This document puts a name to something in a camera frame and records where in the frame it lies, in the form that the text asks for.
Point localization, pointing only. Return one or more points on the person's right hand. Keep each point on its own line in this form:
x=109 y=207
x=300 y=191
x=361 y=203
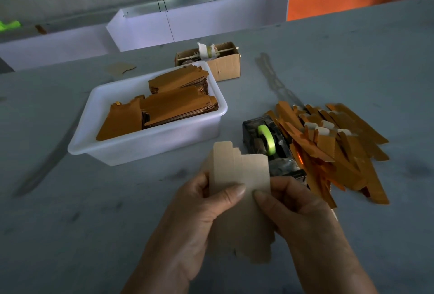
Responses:
x=305 y=226

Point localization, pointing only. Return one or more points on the person's left hand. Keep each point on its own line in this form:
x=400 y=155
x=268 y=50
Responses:
x=183 y=226

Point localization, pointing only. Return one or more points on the gold carton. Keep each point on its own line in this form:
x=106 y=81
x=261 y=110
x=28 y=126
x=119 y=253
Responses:
x=244 y=168

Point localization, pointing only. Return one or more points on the pile of gold boxes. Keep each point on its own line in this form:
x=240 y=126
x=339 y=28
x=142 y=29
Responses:
x=339 y=148

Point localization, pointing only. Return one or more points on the gold cartons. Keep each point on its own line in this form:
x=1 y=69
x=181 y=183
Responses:
x=180 y=100

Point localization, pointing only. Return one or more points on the person's left forearm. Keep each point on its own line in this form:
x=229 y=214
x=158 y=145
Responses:
x=156 y=282

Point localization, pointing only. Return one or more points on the person's right forearm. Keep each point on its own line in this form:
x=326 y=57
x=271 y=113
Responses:
x=346 y=285

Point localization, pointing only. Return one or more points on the black tape dispenser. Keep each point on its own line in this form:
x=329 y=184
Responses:
x=288 y=165

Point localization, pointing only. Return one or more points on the white plastic bin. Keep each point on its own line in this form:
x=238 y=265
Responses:
x=146 y=144

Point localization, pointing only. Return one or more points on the green tape roll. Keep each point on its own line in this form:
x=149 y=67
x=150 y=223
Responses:
x=266 y=138

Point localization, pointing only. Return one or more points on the small cardboard box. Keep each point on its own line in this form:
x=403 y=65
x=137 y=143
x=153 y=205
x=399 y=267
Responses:
x=229 y=66

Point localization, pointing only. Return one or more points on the long white tray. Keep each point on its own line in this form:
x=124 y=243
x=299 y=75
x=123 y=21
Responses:
x=230 y=16
x=54 y=50

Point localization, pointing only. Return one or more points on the small brown object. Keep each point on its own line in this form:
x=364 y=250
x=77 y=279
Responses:
x=42 y=29

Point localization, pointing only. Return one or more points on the neon green object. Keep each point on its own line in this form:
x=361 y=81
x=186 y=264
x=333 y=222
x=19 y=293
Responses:
x=8 y=25

